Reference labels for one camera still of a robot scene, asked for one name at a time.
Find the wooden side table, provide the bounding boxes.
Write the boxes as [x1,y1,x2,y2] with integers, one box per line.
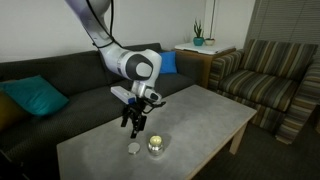
[176,48,235,88]

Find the teal cushion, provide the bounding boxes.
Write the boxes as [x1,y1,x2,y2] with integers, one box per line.
[0,75,69,116]

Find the blue cushion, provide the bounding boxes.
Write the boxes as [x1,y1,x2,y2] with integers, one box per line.
[160,51,177,74]

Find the silver tin with candle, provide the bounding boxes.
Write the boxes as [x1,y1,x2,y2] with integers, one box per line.
[148,135,164,156]

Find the round silver lid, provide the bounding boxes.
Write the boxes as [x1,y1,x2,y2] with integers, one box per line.
[128,142,141,155]

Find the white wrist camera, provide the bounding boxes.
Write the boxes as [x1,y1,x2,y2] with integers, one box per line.
[111,86,136,104]

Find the window blinds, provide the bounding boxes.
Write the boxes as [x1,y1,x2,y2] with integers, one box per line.
[245,0,320,45]

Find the small white plant pot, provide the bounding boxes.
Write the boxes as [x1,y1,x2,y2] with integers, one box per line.
[205,38,215,46]

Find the teal plant pot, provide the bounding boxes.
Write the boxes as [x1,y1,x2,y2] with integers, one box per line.
[193,20,204,46]

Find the mustard yellow cushion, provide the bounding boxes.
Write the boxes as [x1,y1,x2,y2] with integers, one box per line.
[0,91,30,132]

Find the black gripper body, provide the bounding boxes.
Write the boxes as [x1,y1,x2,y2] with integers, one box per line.
[125,98,153,116]

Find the grey top coffee table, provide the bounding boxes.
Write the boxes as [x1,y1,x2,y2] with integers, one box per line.
[57,85,256,180]

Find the dark grey sofa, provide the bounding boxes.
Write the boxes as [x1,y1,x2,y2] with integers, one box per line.
[0,42,204,180]

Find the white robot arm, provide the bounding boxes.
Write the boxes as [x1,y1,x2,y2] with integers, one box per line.
[65,0,164,138]

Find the striped armchair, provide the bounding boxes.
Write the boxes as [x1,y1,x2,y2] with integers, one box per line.
[208,39,320,144]

